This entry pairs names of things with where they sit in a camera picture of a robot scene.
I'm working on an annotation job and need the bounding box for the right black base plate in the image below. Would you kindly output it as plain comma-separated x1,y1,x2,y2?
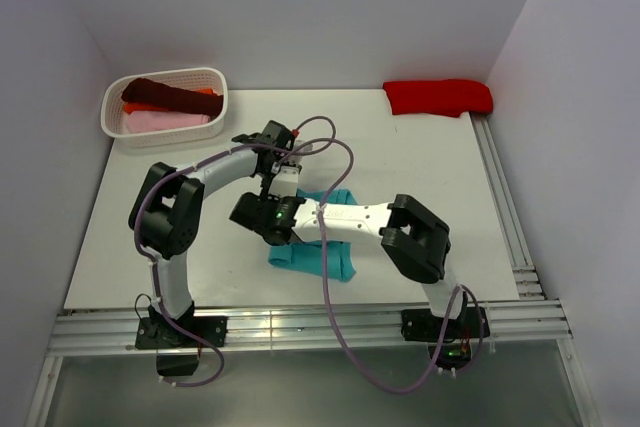
401,308,491,372

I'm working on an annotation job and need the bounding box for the aluminium right side rail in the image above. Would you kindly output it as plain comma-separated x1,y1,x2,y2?
471,114,546,301

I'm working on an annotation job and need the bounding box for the pink rolled shirt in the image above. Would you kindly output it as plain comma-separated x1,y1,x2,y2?
125,111,210,134

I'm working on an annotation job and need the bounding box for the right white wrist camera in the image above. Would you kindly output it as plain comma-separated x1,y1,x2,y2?
268,165,300,198

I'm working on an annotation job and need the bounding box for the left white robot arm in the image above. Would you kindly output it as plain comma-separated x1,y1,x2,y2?
129,121,303,346

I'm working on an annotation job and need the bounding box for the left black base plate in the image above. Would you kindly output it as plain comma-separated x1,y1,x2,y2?
134,311,228,378

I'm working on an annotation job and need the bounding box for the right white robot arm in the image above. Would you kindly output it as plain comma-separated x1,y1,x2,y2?
230,193,468,337

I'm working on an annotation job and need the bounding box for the dark red rolled shirt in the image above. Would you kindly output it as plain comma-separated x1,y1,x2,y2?
121,78,224,118

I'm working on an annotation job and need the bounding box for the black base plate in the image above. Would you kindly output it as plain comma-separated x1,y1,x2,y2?
134,311,228,378
401,308,491,372

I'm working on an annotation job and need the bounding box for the teal t shirt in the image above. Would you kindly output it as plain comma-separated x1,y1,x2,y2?
266,187,360,284

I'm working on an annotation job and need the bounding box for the red folded t shirt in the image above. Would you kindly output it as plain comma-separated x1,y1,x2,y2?
383,79,494,118

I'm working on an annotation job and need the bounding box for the aluminium rail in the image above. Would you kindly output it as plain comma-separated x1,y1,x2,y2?
471,114,546,301
26,299,601,426

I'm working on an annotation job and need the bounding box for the white plastic basket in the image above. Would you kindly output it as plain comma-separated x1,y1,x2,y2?
100,67,228,148

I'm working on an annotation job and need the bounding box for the aluminium front rail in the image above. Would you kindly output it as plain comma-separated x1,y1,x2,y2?
26,299,601,426

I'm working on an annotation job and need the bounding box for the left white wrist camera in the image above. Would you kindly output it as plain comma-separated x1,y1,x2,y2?
292,140,314,156

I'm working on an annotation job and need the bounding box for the orange rolled shirt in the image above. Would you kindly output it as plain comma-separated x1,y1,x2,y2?
123,89,224,117

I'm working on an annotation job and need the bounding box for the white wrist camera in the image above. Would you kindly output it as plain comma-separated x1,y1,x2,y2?
292,140,314,156
268,165,300,198

